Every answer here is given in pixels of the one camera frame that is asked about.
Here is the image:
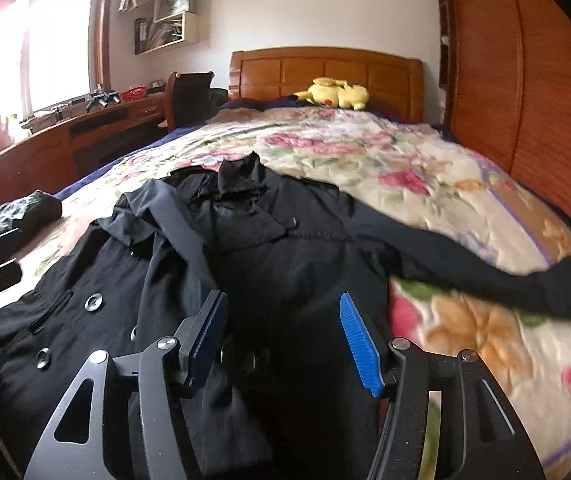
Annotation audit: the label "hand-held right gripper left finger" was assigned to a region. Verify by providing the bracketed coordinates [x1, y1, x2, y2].
[24, 289, 229, 480]

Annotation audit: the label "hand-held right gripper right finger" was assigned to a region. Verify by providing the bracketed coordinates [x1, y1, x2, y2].
[339, 292, 547, 480]

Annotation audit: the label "black coat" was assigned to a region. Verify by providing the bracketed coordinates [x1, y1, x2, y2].
[0, 152, 571, 480]

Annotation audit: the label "wooden desk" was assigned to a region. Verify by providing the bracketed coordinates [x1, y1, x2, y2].
[0, 90, 172, 207]

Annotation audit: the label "black binoculars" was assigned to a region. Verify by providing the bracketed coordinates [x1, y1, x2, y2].
[84, 88, 119, 112]

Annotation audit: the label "floral blanket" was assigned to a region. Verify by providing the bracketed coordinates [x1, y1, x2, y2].
[0, 107, 571, 480]

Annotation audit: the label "window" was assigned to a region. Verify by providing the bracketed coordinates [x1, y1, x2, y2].
[0, 0, 104, 128]

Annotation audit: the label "wooden chair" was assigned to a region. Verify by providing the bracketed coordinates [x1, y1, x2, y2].
[165, 70, 216, 134]

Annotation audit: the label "yellow plush toy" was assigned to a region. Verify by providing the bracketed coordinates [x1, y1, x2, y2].
[293, 76, 371, 111]

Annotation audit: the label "wooden bed headboard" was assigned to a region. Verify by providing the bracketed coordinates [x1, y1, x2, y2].
[228, 47, 425, 124]

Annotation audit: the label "wooden louvered wardrobe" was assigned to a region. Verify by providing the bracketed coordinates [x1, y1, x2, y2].
[435, 0, 571, 261]

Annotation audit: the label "white wall shelf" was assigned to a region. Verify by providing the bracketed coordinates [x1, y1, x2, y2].
[133, 0, 201, 56]

